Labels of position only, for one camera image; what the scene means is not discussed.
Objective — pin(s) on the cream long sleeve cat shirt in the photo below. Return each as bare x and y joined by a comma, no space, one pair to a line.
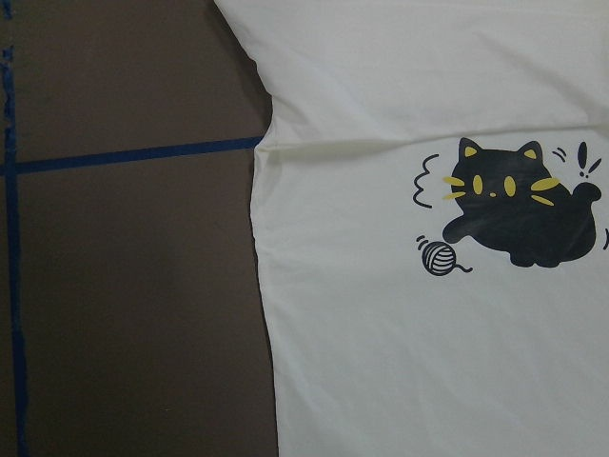
430,215

